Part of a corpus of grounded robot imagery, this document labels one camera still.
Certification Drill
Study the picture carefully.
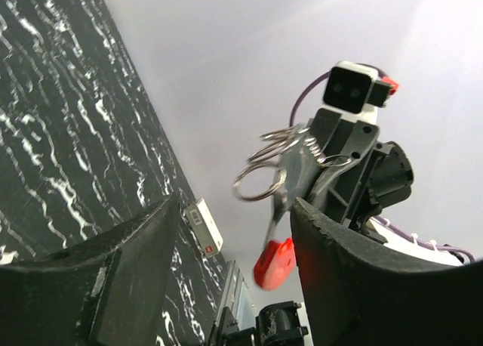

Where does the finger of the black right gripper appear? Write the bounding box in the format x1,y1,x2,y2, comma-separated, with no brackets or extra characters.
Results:
309,108,341,150
305,121,380,210

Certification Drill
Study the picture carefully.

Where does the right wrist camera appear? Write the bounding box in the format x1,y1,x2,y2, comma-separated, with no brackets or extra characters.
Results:
321,60,399,125

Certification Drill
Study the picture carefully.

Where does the silver key with red tag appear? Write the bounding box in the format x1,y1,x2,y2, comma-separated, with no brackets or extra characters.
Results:
253,211,297,291

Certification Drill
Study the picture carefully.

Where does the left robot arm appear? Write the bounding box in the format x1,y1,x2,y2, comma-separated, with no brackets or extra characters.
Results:
1,196,482,345

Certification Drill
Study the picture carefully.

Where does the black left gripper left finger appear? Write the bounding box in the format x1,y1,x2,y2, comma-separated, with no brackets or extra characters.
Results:
1,195,180,345

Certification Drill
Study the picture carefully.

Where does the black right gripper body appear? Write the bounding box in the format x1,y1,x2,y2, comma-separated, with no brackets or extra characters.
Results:
339,134,414,225

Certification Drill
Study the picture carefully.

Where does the small white box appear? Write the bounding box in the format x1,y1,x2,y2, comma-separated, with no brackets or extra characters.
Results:
185,198,223,258

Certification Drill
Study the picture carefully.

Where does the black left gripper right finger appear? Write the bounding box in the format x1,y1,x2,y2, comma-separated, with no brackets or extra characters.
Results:
291,199,482,345

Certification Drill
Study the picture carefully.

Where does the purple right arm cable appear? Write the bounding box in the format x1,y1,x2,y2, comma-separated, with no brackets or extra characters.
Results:
288,64,476,264

